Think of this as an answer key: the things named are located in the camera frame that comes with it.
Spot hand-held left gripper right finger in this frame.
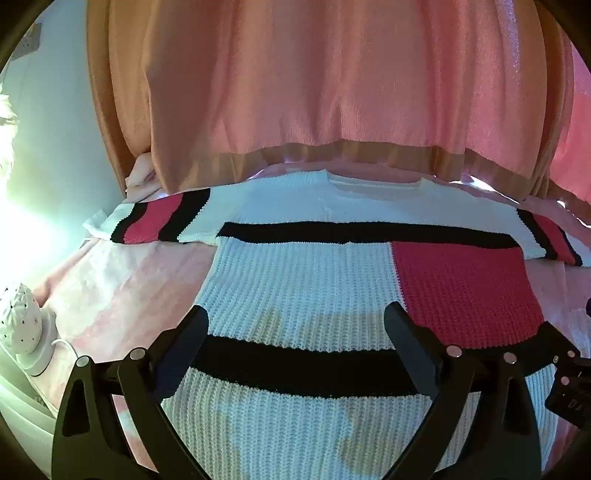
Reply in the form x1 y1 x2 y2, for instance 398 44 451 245
383 302 542 480

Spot pale pink crumpled cloth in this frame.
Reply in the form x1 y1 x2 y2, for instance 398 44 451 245
124 154 163 200

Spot pink curtain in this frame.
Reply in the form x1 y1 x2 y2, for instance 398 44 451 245
86 0 591 203

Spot white wall socket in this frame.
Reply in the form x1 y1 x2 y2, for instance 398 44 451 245
19 24 43 55

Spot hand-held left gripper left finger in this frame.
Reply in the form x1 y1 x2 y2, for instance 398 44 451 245
52 304 219 480

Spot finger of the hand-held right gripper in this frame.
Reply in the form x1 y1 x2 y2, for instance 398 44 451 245
549 347 584 376

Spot white black red knit sweater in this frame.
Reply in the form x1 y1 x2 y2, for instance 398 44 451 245
83 169 583 480

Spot white perforated table lamp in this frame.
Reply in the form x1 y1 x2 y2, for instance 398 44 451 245
0 281 62 376

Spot pink white blanket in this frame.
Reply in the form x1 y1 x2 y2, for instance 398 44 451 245
32 154 591 480

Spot white lamp cable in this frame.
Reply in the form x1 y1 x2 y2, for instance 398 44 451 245
50 338 79 360

